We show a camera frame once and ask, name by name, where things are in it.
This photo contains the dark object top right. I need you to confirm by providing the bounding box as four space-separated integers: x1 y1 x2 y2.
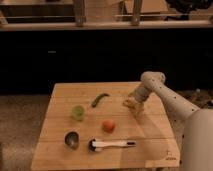
165 0 213 14

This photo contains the left wooden post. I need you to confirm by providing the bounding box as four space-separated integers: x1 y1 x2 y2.
73 0 86 27

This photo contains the white black dish brush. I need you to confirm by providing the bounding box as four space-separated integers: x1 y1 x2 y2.
88 139 136 152

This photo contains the yellow toy banana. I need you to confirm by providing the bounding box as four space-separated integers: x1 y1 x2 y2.
123 99 134 108

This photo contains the green plastic cup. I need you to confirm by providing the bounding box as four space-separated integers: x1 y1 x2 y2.
71 105 85 121

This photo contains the wooden post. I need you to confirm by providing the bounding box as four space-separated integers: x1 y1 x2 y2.
73 0 86 27
131 0 143 26

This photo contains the green toy pepper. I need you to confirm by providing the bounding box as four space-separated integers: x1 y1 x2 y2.
91 93 110 108

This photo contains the orange toy tomato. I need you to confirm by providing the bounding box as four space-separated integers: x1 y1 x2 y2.
102 120 115 133

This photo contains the wooden shelf rail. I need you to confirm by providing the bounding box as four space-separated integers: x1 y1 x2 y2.
0 20 213 31

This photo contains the right wooden post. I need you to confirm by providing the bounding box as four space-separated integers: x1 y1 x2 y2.
131 0 143 26

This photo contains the small metal bowl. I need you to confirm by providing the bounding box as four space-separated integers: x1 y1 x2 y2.
65 132 79 149

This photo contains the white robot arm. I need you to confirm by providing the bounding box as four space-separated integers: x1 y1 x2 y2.
133 71 213 171

